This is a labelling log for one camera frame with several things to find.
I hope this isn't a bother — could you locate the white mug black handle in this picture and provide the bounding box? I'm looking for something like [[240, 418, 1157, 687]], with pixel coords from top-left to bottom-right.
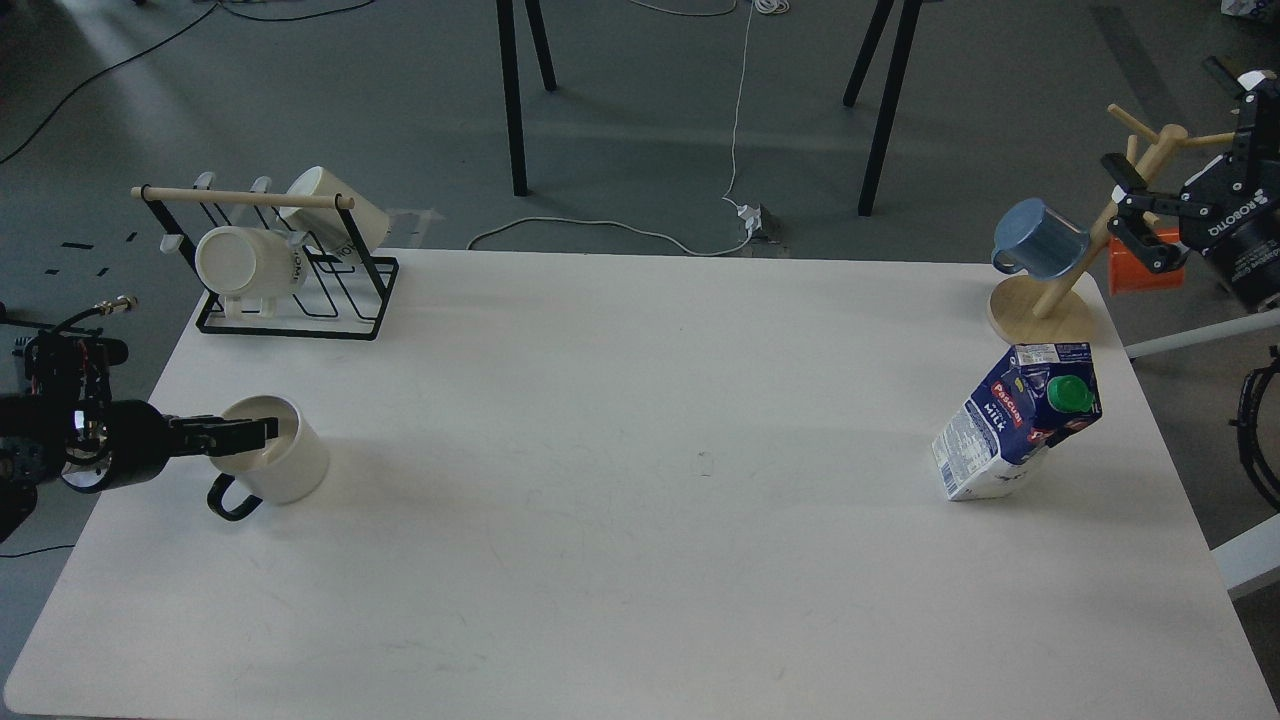
[[206, 395, 330, 521]]

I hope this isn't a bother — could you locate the blue mug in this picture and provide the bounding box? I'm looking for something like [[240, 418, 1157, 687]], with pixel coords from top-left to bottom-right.
[[989, 199, 1089, 281]]

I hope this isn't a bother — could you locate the black table leg right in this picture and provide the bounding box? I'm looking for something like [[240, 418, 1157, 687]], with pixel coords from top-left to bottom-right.
[[842, 0, 923, 217]]

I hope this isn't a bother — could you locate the white power cable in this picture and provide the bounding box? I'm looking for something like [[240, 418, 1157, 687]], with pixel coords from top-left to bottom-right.
[[466, 0, 791, 258]]

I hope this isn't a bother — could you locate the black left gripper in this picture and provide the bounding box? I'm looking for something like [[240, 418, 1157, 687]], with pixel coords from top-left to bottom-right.
[[1, 397, 280, 493]]

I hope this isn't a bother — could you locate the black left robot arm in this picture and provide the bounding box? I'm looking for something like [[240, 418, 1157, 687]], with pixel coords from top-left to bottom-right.
[[1, 295, 284, 539]]

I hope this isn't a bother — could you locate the black wire cup rack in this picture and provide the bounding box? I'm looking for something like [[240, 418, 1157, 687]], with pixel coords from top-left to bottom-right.
[[131, 172, 399, 341]]

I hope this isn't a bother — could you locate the orange mug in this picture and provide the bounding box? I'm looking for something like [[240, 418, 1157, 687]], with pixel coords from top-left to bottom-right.
[[1108, 236, 1187, 296]]

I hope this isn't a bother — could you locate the blue white milk carton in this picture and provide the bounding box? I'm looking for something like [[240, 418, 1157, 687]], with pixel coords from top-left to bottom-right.
[[931, 342, 1103, 502]]

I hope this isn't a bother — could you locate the black table leg left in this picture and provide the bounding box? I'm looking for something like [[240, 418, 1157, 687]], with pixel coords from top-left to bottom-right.
[[495, 1, 558, 197]]

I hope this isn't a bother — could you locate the black table leg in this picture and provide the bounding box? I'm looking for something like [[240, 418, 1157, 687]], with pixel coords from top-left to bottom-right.
[[495, 1, 558, 197], [842, 0, 923, 217]]

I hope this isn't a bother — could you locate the white power adapter plug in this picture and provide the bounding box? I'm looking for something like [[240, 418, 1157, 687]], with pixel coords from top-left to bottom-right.
[[736, 204, 780, 242]]

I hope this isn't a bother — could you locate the white mug on rack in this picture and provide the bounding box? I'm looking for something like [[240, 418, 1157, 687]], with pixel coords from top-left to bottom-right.
[[195, 225, 310, 299], [279, 167, 390, 265]]

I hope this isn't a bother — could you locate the wooden mug tree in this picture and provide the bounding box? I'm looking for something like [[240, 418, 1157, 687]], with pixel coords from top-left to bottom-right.
[[987, 104, 1234, 345]]

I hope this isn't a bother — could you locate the white mug on rack front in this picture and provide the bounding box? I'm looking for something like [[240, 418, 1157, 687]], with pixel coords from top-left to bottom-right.
[[195, 225, 310, 299]]

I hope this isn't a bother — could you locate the white mug on rack rear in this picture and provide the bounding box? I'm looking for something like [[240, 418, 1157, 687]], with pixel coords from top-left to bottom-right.
[[279, 167, 390, 265]]

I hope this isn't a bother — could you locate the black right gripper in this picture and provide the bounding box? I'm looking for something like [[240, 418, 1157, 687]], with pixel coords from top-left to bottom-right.
[[1100, 56, 1279, 313]]

